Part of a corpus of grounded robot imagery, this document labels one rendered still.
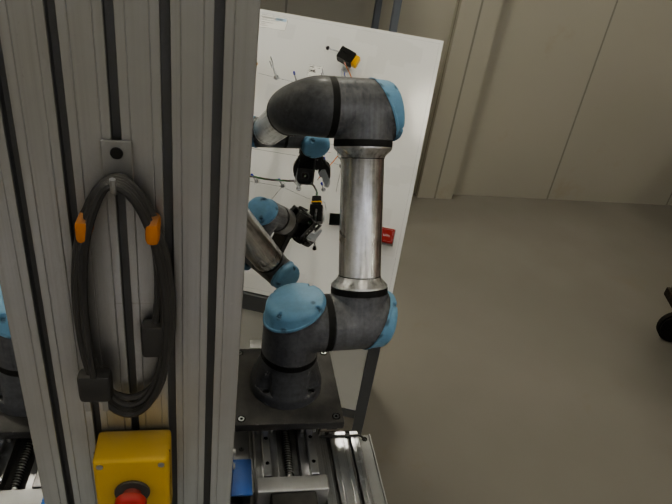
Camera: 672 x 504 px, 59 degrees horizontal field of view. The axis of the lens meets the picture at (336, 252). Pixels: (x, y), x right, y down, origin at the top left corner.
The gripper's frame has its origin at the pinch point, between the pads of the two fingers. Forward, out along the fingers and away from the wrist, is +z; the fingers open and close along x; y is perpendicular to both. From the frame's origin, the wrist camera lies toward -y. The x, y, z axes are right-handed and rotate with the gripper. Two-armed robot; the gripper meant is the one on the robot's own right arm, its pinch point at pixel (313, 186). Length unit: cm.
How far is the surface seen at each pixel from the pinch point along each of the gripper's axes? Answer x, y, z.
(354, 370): -15, -33, 63
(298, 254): 5.9, -6.7, 28.5
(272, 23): 21, 70, -7
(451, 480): -58, -54, 125
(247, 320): 24, -22, 49
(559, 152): -171, 240, 228
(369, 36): -14, 66, -6
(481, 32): -88, 253, 124
